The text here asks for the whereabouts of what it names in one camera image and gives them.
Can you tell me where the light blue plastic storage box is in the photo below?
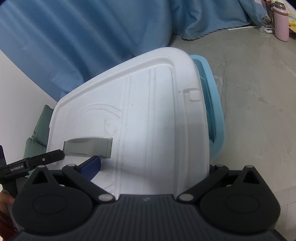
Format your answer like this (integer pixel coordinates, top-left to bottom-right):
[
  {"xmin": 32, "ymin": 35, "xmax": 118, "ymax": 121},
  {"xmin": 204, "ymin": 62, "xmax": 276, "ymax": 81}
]
[{"xmin": 189, "ymin": 54, "xmax": 226, "ymax": 161}]

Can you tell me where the blue curtain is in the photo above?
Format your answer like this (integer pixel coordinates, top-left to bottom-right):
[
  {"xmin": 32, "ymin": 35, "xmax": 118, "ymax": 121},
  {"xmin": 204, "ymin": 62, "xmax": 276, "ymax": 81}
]
[{"xmin": 0, "ymin": 0, "xmax": 264, "ymax": 105}]

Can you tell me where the red cloth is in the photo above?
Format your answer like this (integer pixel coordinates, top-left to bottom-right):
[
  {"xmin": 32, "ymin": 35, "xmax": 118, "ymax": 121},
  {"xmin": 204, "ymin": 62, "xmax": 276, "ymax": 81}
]
[{"xmin": 0, "ymin": 211, "xmax": 18, "ymax": 241}]

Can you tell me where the green cloth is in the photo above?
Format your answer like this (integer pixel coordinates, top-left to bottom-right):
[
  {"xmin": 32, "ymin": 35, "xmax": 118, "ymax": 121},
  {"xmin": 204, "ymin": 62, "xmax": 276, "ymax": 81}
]
[{"xmin": 24, "ymin": 104, "xmax": 55, "ymax": 161}]

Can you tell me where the white strip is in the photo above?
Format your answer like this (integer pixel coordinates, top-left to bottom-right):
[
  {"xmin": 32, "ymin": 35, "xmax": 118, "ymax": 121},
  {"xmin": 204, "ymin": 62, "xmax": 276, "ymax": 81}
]
[{"xmin": 228, "ymin": 25, "xmax": 258, "ymax": 31}]

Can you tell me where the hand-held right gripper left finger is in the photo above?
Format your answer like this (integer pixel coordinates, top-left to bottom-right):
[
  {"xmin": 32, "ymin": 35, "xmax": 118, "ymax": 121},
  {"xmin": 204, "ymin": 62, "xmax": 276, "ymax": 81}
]
[{"xmin": 29, "ymin": 156, "xmax": 115, "ymax": 204}]

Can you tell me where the pink thermos bottle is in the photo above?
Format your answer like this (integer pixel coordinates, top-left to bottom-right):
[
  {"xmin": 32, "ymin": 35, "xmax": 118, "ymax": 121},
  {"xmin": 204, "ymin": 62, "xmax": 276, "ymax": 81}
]
[{"xmin": 271, "ymin": 2, "xmax": 290, "ymax": 42}]

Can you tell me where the grey stone desktop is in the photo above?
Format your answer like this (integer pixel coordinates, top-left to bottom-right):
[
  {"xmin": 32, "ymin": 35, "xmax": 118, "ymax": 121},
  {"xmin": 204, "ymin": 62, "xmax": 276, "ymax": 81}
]
[{"xmin": 167, "ymin": 13, "xmax": 296, "ymax": 194}]

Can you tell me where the white plastic box lid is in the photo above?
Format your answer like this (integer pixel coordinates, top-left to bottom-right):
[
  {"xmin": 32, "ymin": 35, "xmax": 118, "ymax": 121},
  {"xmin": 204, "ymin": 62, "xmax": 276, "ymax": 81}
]
[{"xmin": 49, "ymin": 47, "xmax": 211, "ymax": 198}]

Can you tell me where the person's left hand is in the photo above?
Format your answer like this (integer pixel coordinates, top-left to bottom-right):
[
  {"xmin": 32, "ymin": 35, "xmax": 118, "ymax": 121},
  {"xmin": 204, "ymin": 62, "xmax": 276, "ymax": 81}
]
[{"xmin": 0, "ymin": 192, "xmax": 15, "ymax": 213}]

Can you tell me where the clear plastic bag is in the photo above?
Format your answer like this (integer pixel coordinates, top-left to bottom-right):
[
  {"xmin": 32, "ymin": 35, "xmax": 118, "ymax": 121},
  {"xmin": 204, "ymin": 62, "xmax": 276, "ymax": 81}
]
[{"xmin": 257, "ymin": 0, "xmax": 276, "ymax": 33}]

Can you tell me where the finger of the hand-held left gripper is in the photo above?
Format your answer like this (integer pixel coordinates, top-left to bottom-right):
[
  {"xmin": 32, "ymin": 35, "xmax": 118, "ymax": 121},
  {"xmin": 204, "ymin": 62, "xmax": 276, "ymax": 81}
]
[{"xmin": 24, "ymin": 149, "xmax": 65, "ymax": 169}]

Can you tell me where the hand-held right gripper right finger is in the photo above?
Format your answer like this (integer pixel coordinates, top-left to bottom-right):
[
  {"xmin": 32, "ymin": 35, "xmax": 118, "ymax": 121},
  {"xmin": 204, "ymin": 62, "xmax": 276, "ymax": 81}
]
[{"xmin": 177, "ymin": 164, "xmax": 264, "ymax": 204}]

